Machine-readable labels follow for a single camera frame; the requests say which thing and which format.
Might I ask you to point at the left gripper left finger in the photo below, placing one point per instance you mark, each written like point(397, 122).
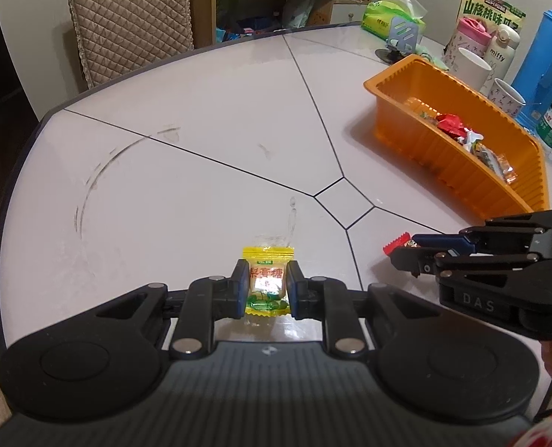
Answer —
point(206, 301)

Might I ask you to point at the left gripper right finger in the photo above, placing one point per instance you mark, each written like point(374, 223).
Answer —
point(330, 302)

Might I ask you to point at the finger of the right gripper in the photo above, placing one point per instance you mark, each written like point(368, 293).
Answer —
point(448, 242)
point(433, 261)

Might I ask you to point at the small red candy packet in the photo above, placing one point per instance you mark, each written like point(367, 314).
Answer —
point(404, 240)

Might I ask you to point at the yellow green candy packet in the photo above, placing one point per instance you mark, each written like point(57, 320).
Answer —
point(267, 294)

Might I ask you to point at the red gold green snack packet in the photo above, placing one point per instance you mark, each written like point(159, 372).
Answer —
point(508, 172)

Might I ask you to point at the silver green snack bag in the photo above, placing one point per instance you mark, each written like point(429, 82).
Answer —
point(473, 143)

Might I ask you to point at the red square snack packet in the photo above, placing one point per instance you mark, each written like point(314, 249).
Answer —
point(452, 125)

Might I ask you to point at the clear amber candy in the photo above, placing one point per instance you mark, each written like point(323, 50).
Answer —
point(421, 108)

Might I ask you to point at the orange plastic tray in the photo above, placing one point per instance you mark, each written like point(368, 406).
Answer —
point(477, 188)

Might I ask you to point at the patterned white cup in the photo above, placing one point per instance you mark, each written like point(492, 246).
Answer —
point(506, 98)

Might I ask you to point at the blue thermos jug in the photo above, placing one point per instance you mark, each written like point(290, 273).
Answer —
point(534, 78)

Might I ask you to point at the white mug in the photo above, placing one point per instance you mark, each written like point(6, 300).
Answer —
point(469, 68)

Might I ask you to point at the white miffy flask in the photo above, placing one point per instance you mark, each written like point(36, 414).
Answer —
point(499, 54)

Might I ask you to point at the pink lid cup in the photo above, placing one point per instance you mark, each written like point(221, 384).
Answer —
point(470, 34)

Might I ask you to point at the green cloth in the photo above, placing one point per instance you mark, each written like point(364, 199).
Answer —
point(435, 61)

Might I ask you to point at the grey phone stand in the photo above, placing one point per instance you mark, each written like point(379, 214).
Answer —
point(401, 41)

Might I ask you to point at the sunflower seed bag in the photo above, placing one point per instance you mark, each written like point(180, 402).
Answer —
point(491, 13)

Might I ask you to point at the green tissue pack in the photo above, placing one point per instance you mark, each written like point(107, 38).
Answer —
point(378, 16)

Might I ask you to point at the beige quilted chair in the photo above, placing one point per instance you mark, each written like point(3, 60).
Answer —
point(116, 37)

